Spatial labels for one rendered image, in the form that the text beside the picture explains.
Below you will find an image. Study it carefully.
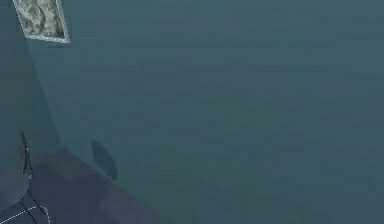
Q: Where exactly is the dark blue stitched cushion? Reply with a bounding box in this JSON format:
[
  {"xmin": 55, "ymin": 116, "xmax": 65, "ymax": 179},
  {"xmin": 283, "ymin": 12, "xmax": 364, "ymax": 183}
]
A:
[{"xmin": 0, "ymin": 189, "xmax": 52, "ymax": 224}]

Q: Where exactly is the thin dark plant leaf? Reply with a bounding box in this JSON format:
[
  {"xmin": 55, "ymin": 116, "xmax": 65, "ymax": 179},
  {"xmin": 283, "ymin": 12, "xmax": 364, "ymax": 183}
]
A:
[{"xmin": 20, "ymin": 130, "xmax": 35, "ymax": 181}]

